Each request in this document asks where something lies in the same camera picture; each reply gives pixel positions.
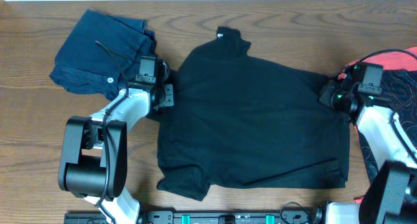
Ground black t-shirt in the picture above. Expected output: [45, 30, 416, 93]
[157, 27, 350, 201]

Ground folded navy blue shorts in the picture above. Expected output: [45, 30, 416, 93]
[50, 10, 156, 100]

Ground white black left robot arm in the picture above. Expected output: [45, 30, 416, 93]
[58, 84, 174, 223]

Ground red cloth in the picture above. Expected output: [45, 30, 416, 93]
[337, 46, 417, 204]

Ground black swirl patterned garment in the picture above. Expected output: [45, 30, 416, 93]
[357, 70, 416, 183]

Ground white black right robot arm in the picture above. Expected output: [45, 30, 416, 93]
[319, 80, 416, 223]

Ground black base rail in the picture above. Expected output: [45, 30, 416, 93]
[63, 210, 323, 224]

